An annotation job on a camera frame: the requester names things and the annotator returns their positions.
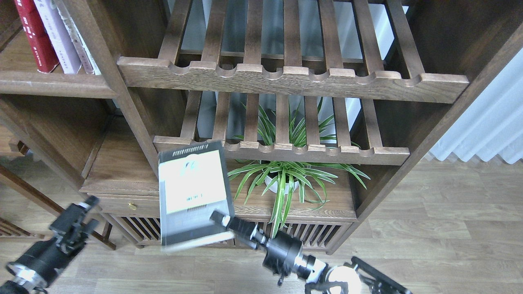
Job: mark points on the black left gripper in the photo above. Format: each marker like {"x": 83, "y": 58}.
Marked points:
{"x": 45, "y": 261}

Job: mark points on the brass drawer knob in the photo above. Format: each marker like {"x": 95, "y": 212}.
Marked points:
{"x": 132, "y": 206}

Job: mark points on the lavender cover book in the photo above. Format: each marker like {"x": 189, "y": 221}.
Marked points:
{"x": 59, "y": 36}

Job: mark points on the red cover book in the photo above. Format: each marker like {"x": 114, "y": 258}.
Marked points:
{"x": 39, "y": 41}

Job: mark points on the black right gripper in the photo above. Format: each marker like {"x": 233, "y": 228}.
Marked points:
{"x": 283, "y": 252}

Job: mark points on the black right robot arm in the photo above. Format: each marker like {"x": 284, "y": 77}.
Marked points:
{"x": 348, "y": 278}

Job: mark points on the worn standing book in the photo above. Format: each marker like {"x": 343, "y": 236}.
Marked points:
{"x": 86, "y": 58}

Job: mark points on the black and green book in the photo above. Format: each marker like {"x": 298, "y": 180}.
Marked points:
{"x": 193, "y": 183}

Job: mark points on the white curtain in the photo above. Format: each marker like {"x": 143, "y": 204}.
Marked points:
{"x": 493, "y": 124}

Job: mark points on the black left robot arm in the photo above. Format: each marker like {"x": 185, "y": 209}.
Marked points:
{"x": 12, "y": 286}

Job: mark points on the dark wooden bookshelf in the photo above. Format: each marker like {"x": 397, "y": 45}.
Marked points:
{"x": 395, "y": 73}

